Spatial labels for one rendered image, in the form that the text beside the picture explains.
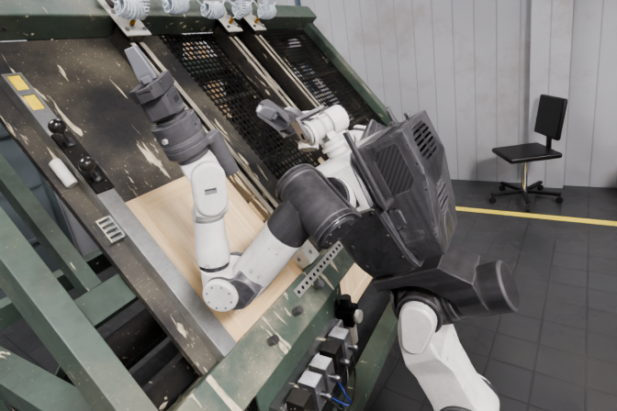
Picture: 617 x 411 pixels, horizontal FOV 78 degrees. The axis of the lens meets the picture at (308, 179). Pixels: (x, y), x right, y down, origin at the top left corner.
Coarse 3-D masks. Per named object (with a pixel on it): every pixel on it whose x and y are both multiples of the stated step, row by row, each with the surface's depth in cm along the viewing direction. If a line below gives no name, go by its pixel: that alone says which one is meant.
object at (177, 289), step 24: (48, 120) 102; (48, 144) 102; (72, 168) 100; (120, 216) 100; (144, 240) 100; (144, 264) 99; (168, 264) 100; (168, 288) 98; (192, 288) 101; (192, 312) 97; (216, 336) 97
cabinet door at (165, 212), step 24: (168, 192) 115; (144, 216) 106; (168, 216) 111; (240, 216) 128; (168, 240) 106; (192, 240) 111; (240, 240) 122; (192, 264) 107; (288, 264) 129; (216, 312) 103; (240, 312) 108; (240, 336) 104
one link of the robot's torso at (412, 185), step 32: (416, 128) 81; (352, 160) 80; (384, 160) 78; (416, 160) 75; (352, 192) 80; (384, 192) 81; (416, 192) 78; (448, 192) 90; (384, 224) 81; (416, 224) 80; (448, 224) 87; (352, 256) 91; (384, 256) 86; (416, 256) 85
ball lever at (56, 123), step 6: (54, 120) 90; (60, 120) 91; (48, 126) 90; (54, 126) 90; (60, 126) 91; (54, 132) 91; (60, 132) 91; (66, 138) 98; (66, 144) 100; (72, 144) 100
